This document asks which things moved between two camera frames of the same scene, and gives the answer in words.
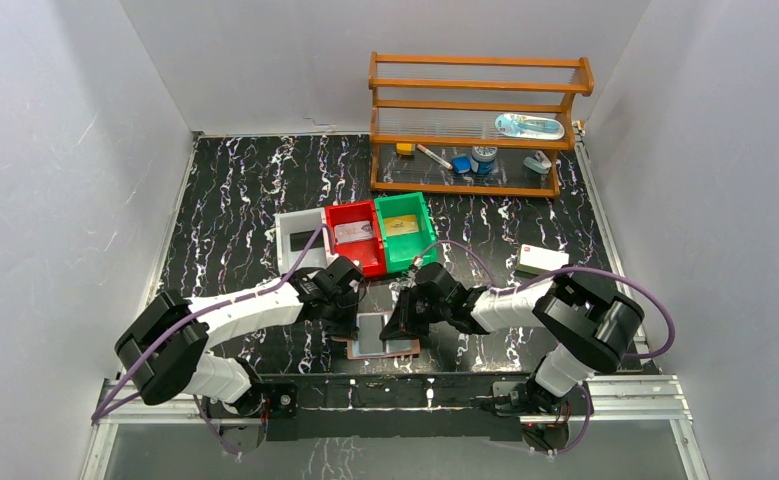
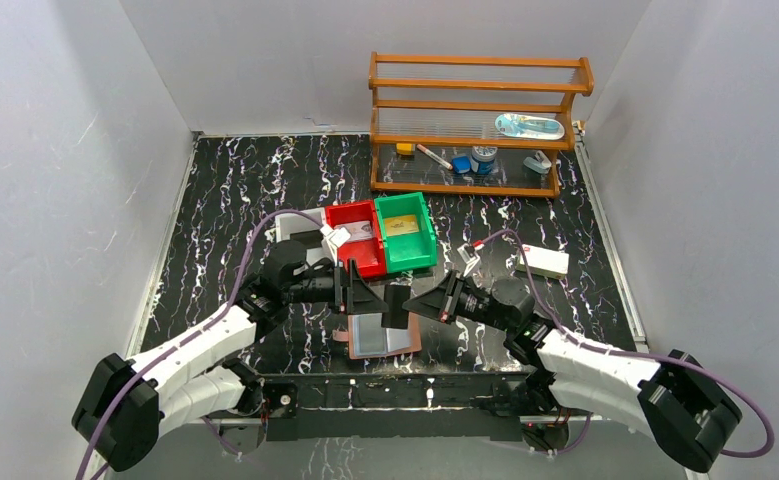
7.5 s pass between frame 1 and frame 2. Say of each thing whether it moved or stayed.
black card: moved
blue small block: stayed
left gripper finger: moved
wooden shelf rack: stayed
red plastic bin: stayed
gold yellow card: stayed
